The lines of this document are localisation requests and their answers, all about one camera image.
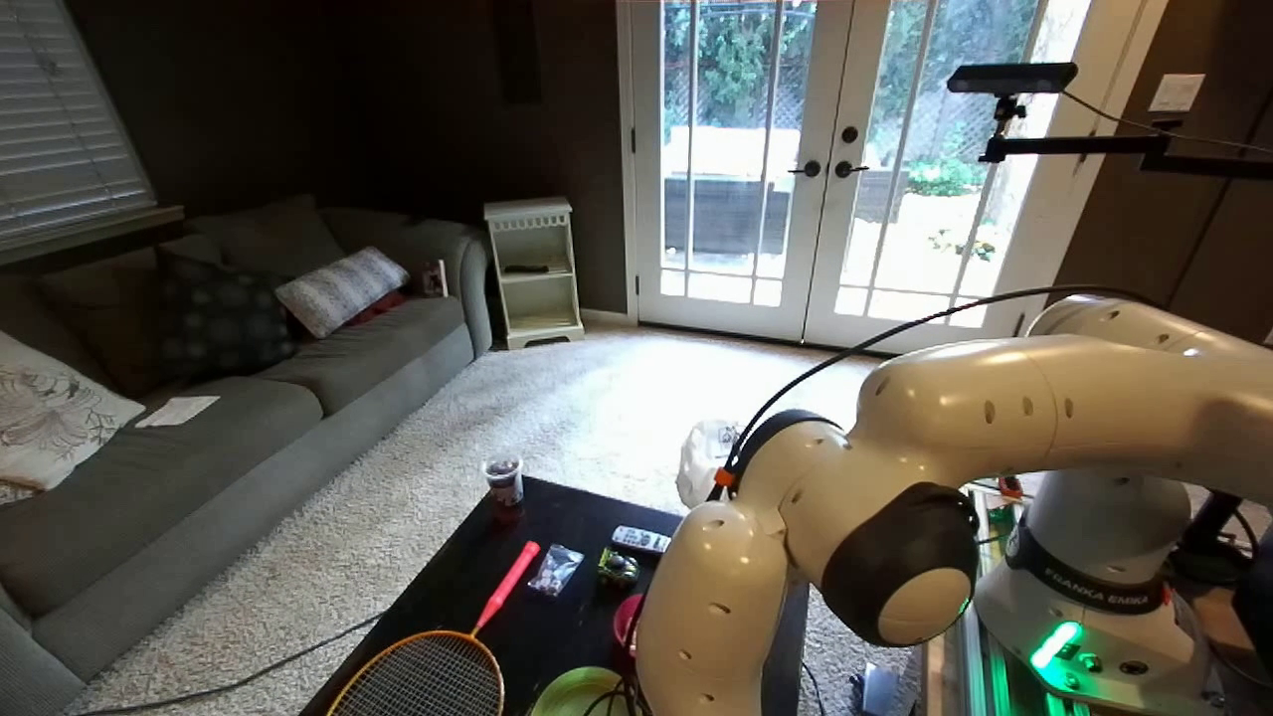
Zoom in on white striped pillow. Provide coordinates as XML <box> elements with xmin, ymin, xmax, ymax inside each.
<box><xmin>278</xmin><ymin>245</ymin><xmax>408</xmax><ymax>338</ymax></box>

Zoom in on white paper on sofa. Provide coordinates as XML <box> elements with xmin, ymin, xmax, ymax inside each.
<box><xmin>134</xmin><ymin>392</ymin><xmax>219</xmax><ymax>428</ymax></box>

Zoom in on white printed pillow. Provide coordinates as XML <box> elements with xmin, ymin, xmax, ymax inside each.
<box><xmin>0</xmin><ymin>329</ymin><xmax>142</xmax><ymax>488</ymax></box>

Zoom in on green plastic plate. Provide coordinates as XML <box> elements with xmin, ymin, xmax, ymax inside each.
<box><xmin>530</xmin><ymin>665</ymin><xmax>642</xmax><ymax>716</ymax></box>

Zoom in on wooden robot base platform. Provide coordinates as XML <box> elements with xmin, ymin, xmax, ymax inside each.
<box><xmin>921</xmin><ymin>468</ymin><xmax>1273</xmax><ymax>716</ymax></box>

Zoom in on grey remote control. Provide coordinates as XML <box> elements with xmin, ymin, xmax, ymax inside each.
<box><xmin>608</xmin><ymin>524</ymin><xmax>673</xmax><ymax>558</ymax></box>

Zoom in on black coffee table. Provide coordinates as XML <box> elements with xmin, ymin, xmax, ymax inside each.
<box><xmin>300</xmin><ymin>474</ymin><xmax>817</xmax><ymax>716</ymax></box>

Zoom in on dark patterned pillow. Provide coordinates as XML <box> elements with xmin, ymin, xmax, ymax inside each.
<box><xmin>160</xmin><ymin>254</ymin><xmax>293</xmax><ymax>382</ymax></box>

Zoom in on small green object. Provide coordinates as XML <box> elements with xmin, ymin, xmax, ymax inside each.
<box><xmin>596</xmin><ymin>547</ymin><xmax>642</xmax><ymax>591</ymax></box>

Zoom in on window blinds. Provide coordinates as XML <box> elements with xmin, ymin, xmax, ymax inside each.
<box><xmin>0</xmin><ymin>0</ymin><xmax>154</xmax><ymax>250</ymax></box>

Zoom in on orange badminton racket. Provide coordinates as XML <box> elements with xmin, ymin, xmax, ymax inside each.
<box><xmin>325</xmin><ymin>539</ymin><xmax>541</xmax><ymax>716</ymax></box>

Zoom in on grey sofa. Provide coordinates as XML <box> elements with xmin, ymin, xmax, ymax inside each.
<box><xmin>0</xmin><ymin>193</ymin><xmax>492</xmax><ymax>716</ymax></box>

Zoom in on clear plastic bag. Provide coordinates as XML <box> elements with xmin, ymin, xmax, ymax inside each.
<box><xmin>526</xmin><ymin>543</ymin><xmax>581</xmax><ymax>596</ymax></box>

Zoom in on black camera on stand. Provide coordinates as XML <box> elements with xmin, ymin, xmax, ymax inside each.
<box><xmin>946</xmin><ymin>63</ymin><xmax>1273</xmax><ymax>177</ymax></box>

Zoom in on small dark drink cup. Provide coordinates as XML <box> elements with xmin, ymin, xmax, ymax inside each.
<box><xmin>482</xmin><ymin>457</ymin><xmax>526</xmax><ymax>508</ymax></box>

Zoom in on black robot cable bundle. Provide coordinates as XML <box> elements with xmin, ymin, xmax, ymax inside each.
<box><xmin>714</xmin><ymin>284</ymin><xmax>1068</xmax><ymax>500</ymax></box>

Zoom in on black floor cable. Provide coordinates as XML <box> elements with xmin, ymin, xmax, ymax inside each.
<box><xmin>83</xmin><ymin>610</ymin><xmax>390</xmax><ymax>716</ymax></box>

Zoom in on white french doors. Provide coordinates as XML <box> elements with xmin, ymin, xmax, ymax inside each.
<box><xmin>612</xmin><ymin>0</ymin><xmax>1157</xmax><ymax>354</ymax></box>

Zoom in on white side shelf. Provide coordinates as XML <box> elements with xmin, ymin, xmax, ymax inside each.
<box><xmin>484</xmin><ymin>197</ymin><xmax>584</xmax><ymax>351</ymax></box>

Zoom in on pink bowl with snacks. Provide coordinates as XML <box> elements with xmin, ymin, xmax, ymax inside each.
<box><xmin>608</xmin><ymin>591</ymin><xmax>646</xmax><ymax>656</ymax></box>

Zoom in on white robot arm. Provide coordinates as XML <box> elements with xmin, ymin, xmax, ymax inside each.
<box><xmin>637</xmin><ymin>294</ymin><xmax>1273</xmax><ymax>716</ymax></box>

